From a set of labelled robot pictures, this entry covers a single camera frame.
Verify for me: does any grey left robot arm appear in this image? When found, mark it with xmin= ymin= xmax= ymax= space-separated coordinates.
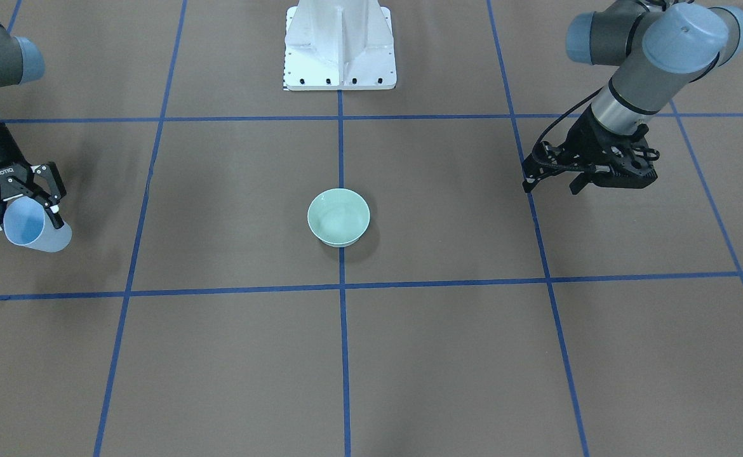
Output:
xmin=522 ymin=1 xmax=743 ymax=194

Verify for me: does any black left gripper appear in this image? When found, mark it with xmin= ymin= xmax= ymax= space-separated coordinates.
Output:
xmin=522 ymin=108 xmax=659 ymax=195

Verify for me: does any light blue plastic cup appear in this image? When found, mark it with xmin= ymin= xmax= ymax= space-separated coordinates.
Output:
xmin=3 ymin=197 xmax=72 ymax=253

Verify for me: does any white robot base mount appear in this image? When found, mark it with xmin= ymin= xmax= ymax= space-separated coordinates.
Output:
xmin=283 ymin=1 xmax=398 ymax=91

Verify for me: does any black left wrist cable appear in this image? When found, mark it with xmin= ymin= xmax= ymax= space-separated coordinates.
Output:
xmin=533 ymin=89 xmax=601 ymax=159

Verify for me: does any mint green bowl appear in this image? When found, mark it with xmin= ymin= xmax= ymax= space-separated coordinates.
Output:
xmin=307 ymin=188 xmax=371 ymax=248

